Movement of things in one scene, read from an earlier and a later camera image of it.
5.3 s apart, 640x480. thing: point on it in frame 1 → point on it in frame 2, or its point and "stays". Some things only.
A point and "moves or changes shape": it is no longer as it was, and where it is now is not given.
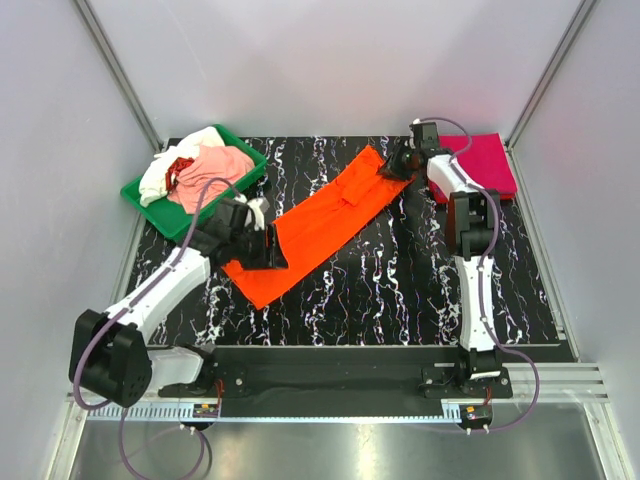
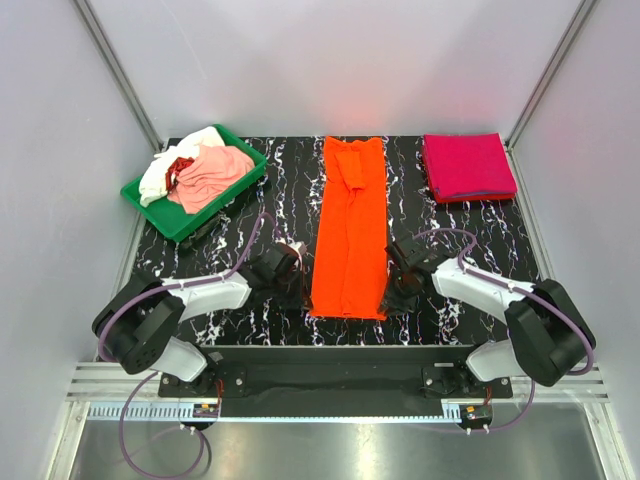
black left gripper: [270, 256] → [301, 300]
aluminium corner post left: [123, 76] stays
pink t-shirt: [194, 180] stays
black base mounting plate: [326, 375] stays
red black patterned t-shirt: [172, 172] stays
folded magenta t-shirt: [483, 159] stays
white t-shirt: [153, 184] stays
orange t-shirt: [314, 231] moves or changes shape
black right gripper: [390, 167] → [396, 305]
